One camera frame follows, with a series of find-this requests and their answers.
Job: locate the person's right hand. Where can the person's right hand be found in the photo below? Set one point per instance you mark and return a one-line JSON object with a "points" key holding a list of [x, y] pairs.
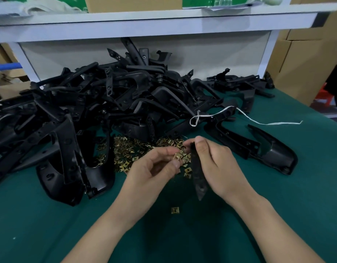
{"points": [[226, 175]]}

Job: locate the person's left hand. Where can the person's left hand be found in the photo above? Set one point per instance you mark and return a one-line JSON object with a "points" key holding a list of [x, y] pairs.
{"points": [[142, 180]]}

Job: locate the person's right thumb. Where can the person's right thumb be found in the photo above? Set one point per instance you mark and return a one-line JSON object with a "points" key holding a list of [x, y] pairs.
{"points": [[188, 145]]}

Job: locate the person's left thumb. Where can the person's left thumb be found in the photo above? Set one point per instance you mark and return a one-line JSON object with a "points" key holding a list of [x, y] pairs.
{"points": [[168, 169]]}

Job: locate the brass clip nut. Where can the brass clip nut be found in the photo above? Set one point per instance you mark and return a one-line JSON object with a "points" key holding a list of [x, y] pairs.
{"points": [[180, 156], [175, 210]]}

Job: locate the narrow black plastic part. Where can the narrow black plastic part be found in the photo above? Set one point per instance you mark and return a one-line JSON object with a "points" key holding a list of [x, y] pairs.
{"points": [[198, 175]]}

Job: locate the person's right forearm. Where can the person's right forearm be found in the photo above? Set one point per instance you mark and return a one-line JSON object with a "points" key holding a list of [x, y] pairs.
{"points": [[272, 232]]}

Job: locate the person's left forearm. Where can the person's left forearm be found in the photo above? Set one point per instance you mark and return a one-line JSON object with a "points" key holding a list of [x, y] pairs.
{"points": [[102, 232]]}

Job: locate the heap of brass clips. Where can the heap of brass clips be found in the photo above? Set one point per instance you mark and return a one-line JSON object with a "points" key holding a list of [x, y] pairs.
{"points": [[135, 153]]}

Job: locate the curved black plastic guard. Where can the curved black plastic guard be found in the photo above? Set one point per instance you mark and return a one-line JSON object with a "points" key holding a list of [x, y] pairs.
{"points": [[278, 154]]}

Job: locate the pile of black plastic parts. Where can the pile of black plastic parts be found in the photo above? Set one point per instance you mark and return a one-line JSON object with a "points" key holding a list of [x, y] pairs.
{"points": [[102, 106]]}

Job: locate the large brown cardboard box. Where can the large brown cardboard box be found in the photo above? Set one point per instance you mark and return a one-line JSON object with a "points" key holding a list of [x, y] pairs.
{"points": [[300, 65]]}

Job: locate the green printed box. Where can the green printed box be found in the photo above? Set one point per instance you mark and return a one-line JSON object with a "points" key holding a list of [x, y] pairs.
{"points": [[206, 2], [56, 1]]}

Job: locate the red plastic stool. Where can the red plastic stool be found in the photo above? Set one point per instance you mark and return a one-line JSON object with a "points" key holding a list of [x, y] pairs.
{"points": [[325, 95]]}

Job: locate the blue pole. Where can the blue pole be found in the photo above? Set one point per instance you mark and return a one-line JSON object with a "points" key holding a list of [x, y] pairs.
{"points": [[5, 66]]}

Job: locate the white cloth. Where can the white cloth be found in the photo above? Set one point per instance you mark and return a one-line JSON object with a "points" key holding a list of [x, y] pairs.
{"points": [[34, 8]]}

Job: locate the black plastic bracket part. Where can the black plastic bracket part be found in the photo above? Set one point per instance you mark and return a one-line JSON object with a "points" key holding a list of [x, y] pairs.
{"points": [[234, 139]]}

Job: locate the white shelf frame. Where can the white shelf frame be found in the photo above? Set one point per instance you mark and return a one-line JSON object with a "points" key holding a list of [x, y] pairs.
{"points": [[157, 24]]}

